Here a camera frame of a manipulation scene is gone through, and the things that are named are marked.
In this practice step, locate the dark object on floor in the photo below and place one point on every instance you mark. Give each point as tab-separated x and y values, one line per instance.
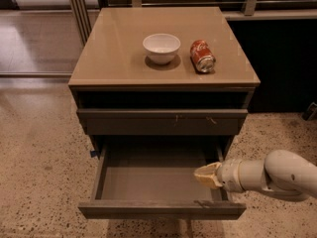
310	112

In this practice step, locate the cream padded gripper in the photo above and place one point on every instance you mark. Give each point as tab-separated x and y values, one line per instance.
229	175

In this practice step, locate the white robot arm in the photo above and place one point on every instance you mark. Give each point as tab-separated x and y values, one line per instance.
281	174

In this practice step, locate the grey drawer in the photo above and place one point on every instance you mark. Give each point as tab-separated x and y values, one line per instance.
166	122
156	181

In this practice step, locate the blue tape piece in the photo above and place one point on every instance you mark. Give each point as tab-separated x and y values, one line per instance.
94	154

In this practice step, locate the white ceramic bowl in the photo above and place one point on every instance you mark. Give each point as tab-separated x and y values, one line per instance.
161	48

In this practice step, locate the red soda can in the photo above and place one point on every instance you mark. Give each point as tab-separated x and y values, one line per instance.
202	56

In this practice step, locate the metal railing frame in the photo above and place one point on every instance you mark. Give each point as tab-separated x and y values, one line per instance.
79	10

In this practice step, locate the grey drawer cabinet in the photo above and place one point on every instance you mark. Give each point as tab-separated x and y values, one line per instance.
114	72

